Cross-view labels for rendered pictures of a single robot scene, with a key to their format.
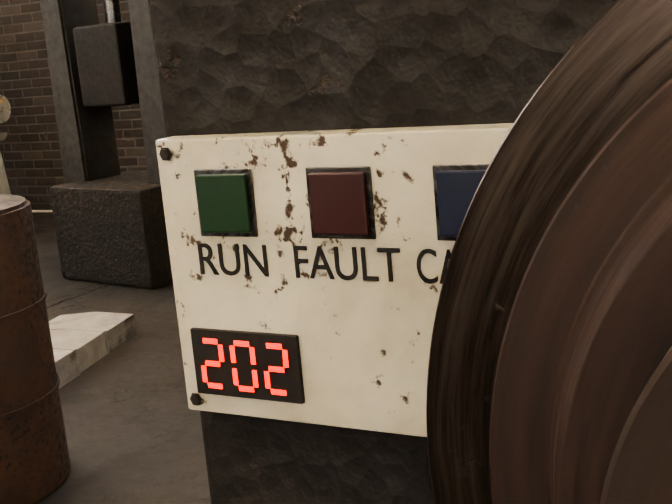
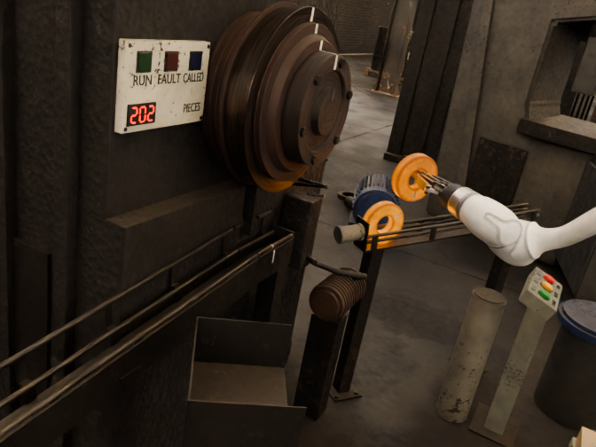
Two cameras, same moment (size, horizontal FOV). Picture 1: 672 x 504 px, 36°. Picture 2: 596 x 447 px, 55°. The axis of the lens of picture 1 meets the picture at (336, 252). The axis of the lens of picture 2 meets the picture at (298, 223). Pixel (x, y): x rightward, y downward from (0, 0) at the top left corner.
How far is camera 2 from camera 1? 1.28 m
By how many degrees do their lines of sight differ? 90
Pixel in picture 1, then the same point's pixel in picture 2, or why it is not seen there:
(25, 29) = not seen: outside the picture
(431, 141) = (190, 44)
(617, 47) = (278, 35)
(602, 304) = (284, 77)
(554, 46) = (203, 22)
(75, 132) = not seen: outside the picture
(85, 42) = not seen: outside the picture
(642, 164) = (284, 54)
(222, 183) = (146, 55)
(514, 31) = (198, 18)
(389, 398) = (172, 115)
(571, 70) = (273, 37)
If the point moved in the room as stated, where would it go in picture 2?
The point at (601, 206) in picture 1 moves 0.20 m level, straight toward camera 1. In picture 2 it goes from (279, 61) to (367, 79)
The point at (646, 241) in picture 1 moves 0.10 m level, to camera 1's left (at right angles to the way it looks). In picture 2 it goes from (290, 66) to (290, 73)
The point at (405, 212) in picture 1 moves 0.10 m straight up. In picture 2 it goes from (183, 63) to (187, 14)
